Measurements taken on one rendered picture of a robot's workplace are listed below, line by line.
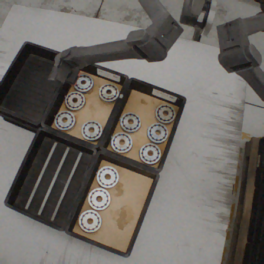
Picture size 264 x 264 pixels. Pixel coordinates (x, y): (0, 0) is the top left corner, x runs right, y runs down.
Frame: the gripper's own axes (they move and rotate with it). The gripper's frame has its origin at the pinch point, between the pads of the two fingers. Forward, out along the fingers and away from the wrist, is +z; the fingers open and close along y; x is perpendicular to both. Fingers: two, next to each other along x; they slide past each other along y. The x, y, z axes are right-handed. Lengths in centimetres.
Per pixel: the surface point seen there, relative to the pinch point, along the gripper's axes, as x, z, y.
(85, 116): -4.7, 23.5, 8.0
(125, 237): -52, 23, 48
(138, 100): 13.7, 23.7, 29.7
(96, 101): 5.2, 23.6, 10.1
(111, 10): 128, 108, -34
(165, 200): -27, 36, 61
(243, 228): -18, 92, 128
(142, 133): -2.2, 23.5, 37.6
